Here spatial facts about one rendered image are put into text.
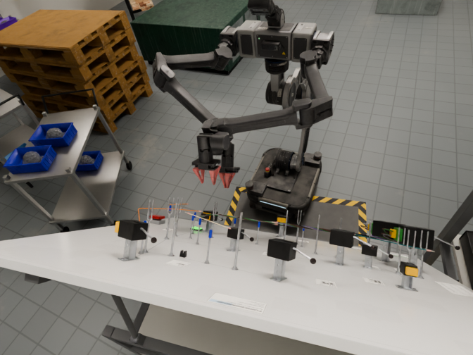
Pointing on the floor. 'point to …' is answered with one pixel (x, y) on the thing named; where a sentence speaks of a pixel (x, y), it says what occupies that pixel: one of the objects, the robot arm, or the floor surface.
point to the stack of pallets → (75, 62)
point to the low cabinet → (189, 28)
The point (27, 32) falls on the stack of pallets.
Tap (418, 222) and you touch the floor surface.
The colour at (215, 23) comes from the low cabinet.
